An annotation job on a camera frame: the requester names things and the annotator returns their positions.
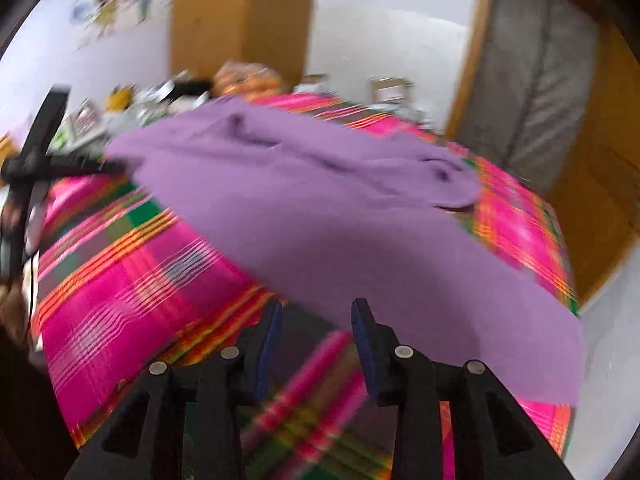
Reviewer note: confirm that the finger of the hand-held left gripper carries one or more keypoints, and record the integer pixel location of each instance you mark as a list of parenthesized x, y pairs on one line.
[(85, 168)]

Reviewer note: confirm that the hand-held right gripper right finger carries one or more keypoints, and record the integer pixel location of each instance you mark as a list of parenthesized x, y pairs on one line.
[(362, 350)]

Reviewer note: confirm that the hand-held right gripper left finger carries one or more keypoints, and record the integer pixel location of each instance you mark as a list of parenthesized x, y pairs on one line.
[(267, 345)]

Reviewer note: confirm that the purple sweater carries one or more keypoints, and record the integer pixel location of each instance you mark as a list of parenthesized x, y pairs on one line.
[(325, 200)]

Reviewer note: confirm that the yellow bag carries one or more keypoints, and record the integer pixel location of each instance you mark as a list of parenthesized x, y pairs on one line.
[(121, 99)]

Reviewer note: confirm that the pink plaid blanket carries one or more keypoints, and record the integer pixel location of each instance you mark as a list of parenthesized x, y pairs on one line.
[(125, 285)]

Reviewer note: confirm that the black bag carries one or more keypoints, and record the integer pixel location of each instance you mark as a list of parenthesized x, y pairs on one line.
[(192, 89)]

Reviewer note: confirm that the bag of oranges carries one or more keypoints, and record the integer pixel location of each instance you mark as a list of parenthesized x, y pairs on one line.
[(245, 80)]

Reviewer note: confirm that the wooden wardrobe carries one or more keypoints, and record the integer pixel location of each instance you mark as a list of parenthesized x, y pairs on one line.
[(240, 20)]

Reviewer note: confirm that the person's black jacket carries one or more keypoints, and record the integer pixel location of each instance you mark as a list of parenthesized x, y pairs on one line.
[(35, 410)]

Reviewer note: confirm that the brown cardboard box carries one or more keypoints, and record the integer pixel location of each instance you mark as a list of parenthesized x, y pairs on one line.
[(390, 90)]

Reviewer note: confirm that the grey curtain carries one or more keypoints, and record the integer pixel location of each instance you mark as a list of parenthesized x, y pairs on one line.
[(525, 85)]

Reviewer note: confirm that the cartoon wall sticker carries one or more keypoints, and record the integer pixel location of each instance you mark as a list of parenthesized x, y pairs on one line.
[(107, 5)]

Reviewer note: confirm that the wooden door frame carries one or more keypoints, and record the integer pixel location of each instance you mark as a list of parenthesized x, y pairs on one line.
[(600, 185)]

